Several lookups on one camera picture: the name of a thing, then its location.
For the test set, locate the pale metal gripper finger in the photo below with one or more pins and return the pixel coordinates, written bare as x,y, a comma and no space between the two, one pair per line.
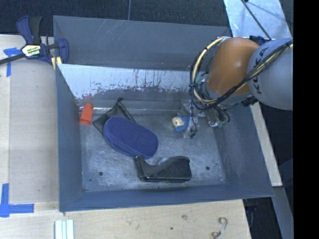
189,109
192,131

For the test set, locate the blue toy figure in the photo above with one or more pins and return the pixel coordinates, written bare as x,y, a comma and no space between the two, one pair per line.
180,123

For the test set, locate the blue oval case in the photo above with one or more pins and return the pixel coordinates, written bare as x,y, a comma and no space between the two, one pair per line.
130,137

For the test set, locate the grey metal bin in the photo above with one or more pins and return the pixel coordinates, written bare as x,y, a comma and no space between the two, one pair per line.
149,178

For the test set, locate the black cloth pouch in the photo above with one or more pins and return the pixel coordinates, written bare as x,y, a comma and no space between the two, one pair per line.
117,111

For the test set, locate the small metal hook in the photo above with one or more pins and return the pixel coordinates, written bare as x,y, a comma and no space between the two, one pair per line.
222,224

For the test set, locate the orange-red small block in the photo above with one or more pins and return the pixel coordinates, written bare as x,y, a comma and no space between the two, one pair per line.
86,114

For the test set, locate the black cylinder on white bracket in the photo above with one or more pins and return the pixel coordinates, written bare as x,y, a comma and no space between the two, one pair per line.
249,102

